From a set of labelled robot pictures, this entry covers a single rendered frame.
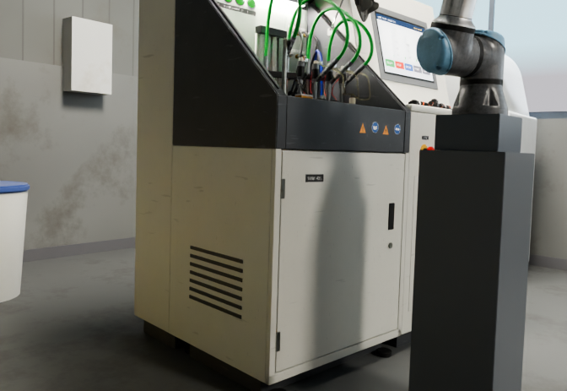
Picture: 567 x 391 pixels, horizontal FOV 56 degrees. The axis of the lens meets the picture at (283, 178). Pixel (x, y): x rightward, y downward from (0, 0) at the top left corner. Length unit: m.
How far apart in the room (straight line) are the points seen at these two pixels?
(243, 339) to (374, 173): 0.73
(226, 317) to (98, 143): 2.43
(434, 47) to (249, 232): 0.77
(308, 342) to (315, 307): 0.11
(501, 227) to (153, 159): 1.31
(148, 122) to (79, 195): 1.86
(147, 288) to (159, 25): 1.04
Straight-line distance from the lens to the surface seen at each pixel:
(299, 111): 1.63
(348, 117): 1.81
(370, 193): 1.92
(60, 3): 4.01
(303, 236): 1.68
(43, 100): 3.85
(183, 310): 2.04
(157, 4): 2.21
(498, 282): 1.49
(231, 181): 1.73
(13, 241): 2.94
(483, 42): 1.57
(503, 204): 1.47
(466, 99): 1.56
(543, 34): 4.32
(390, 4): 2.64
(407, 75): 2.55
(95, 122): 4.01
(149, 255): 2.21
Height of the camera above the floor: 0.79
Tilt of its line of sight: 3 degrees down
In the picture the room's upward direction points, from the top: 2 degrees clockwise
